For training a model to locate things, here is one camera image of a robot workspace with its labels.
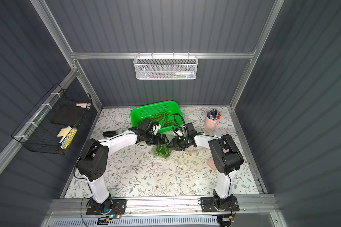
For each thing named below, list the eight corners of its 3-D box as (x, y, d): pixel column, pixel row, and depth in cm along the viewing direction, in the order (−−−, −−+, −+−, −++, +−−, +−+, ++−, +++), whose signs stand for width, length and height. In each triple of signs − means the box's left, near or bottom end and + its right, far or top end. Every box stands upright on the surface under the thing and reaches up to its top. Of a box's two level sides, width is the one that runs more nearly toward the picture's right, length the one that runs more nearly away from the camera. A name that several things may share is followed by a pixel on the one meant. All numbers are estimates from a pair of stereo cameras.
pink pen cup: (205, 130, 108) (208, 118, 97) (203, 120, 114) (206, 109, 103) (217, 130, 108) (222, 118, 97) (215, 120, 114) (219, 108, 103)
